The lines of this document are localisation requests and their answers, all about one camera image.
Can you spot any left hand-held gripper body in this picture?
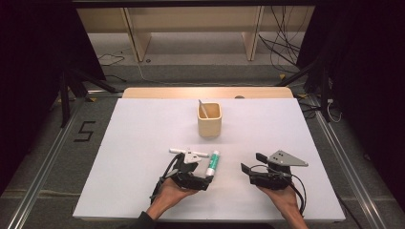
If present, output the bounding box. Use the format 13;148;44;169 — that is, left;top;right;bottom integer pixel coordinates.
165;152;207;192

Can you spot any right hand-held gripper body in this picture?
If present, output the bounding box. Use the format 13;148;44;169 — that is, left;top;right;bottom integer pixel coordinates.
248;150;309;192

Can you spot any green white glue stick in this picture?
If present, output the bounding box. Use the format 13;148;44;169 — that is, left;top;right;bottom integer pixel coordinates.
204;150;221;177

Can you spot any white marker pen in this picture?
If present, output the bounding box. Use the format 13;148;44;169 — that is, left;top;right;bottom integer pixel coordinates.
168;148;210;158

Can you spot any beige square cup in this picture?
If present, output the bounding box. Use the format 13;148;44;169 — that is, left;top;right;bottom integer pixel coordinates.
196;101;223;138

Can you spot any clear pink pen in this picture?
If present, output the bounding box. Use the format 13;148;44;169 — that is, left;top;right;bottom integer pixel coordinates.
198;98;209;119

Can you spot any person's left hand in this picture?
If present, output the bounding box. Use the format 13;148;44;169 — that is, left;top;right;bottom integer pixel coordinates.
146;177;199;221

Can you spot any person's right hand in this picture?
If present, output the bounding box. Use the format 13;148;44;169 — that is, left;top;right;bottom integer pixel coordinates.
257;182;303;221

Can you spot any white table board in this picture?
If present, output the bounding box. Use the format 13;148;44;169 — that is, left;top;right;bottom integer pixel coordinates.
72;97;347;222

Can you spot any light wooden table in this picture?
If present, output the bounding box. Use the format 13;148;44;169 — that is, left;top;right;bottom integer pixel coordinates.
122;87;294;99

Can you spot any black tripod stand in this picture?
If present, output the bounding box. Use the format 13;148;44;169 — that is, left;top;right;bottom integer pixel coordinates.
58;68;120;128
275;60;333;123

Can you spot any light wooden bench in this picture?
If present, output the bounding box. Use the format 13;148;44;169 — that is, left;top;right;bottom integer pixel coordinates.
75;7;316;63

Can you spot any dark curtain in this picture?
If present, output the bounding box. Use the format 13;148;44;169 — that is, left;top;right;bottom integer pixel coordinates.
0;6;106;195
297;6;405;201

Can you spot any left hand-held gripper cable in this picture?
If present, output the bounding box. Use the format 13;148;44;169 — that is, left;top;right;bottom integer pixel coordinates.
149;154;184;204

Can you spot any hand-held gripper cable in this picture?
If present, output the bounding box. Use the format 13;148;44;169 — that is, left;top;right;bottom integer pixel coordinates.
149;154;184;204
251;163;309;218

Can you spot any right hand-held gripper cable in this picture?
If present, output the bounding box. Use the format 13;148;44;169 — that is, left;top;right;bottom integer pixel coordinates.
251;163;309;218

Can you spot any aluminium floor rail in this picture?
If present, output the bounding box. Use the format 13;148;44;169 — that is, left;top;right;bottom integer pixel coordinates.
313;109;388;229
6;94;87;229

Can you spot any short white cable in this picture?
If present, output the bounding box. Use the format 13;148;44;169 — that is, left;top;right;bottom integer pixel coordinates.
326;98;342;123

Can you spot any bundle of black cables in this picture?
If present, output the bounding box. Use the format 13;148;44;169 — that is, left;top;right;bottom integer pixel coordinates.
258;6;309;74

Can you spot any black floor cable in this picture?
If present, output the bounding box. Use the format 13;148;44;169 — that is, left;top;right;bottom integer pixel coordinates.
96;52;126;67

